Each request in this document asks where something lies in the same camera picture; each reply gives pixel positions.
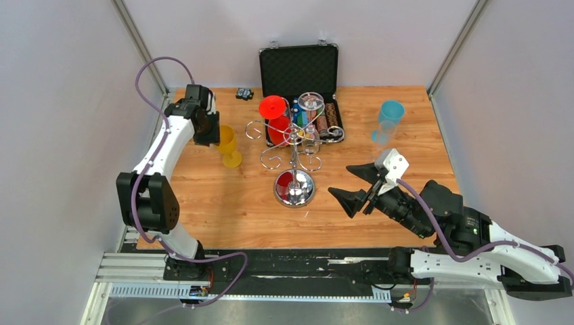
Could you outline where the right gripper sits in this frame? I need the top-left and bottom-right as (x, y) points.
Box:
(327, 164), (428, 239)

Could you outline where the yellow plastic wine glass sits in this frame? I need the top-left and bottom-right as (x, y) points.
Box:
(216, 125), (242, 169)

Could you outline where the clear champagne flute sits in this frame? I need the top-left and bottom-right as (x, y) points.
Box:
(372, 121), (397, 160)

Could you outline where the chrome wine glass rack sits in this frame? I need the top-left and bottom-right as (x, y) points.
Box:
(244, 97), (334, 209)

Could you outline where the red plastic wine glass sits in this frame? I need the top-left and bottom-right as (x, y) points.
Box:
(259, 95), (290, 146)

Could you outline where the blue plastic wine glass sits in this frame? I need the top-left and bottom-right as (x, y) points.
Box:
(378, 100), (405, 128)

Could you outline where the clear glass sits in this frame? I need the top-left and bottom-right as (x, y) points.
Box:
(298, 92), (325, 155)

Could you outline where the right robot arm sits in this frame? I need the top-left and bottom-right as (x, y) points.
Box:
(329, 163), (573, 301)

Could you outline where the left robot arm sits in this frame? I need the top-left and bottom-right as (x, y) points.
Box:
(116, 85), (220, 280)

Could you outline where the small black blue toy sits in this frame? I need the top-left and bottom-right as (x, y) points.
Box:
(236, 88), (254, 101)

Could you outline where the green blue block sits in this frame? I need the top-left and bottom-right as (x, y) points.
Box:
(296, 110), (309, 129)

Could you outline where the blue toy car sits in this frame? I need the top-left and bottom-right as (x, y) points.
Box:
(290, 100), (301, 122)

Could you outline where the black poker chip case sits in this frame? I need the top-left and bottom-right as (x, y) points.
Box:
(259, 43), (345, 143)

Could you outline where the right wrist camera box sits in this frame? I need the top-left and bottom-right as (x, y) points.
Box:
(374, 148), (410, 195)

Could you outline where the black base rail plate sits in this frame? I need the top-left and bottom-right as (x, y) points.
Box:
(166, 246), (480, 299)

